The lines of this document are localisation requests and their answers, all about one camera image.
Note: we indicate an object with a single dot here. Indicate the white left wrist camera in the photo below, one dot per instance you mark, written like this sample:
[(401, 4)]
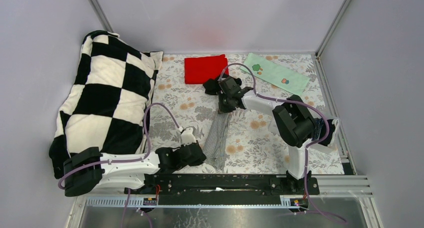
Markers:
[(187, 136)]

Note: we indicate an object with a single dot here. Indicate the black white checkered blanket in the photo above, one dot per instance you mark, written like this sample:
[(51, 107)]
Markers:
[(106, 105)]

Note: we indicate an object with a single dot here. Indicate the mint green printed cloth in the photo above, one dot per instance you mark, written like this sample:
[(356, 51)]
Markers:
[(277, 75)]

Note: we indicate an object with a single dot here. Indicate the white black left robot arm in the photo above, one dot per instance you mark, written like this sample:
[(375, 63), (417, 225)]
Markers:
[(92, 170)]

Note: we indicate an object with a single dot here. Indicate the black rolled underwear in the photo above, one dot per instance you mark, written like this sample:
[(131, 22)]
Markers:
[(329, 137)]

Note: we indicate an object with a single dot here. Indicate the red folded cloth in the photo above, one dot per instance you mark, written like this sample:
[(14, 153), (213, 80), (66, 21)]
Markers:
[(199, 70)]

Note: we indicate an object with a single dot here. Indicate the grey striped underwear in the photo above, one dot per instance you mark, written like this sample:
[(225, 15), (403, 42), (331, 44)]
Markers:
[(215, 144)]

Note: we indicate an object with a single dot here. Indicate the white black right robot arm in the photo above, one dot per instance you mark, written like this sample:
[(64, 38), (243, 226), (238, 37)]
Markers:
[(291, 119)]

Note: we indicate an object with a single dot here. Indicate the navy striped rolled underwear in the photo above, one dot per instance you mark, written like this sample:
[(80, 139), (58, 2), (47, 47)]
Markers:
[(319, 129)]

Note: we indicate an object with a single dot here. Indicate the floral table cloth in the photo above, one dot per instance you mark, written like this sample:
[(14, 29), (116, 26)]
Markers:
[(250, 147)]

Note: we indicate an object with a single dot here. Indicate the black crumpled garment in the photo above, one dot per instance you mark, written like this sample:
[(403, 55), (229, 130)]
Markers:
[(212, 87)]

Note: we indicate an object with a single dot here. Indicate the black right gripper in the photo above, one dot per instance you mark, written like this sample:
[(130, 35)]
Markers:
[(222, 109)]

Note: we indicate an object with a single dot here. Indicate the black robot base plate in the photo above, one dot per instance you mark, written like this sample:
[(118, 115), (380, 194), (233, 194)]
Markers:
[(267, 184)]

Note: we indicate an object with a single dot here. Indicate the aluminium frame rail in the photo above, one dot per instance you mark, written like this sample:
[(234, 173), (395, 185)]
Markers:
[(316, 189)]

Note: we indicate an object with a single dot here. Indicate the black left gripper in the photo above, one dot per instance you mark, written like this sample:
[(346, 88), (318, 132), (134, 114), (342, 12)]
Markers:
[(197, 162)]

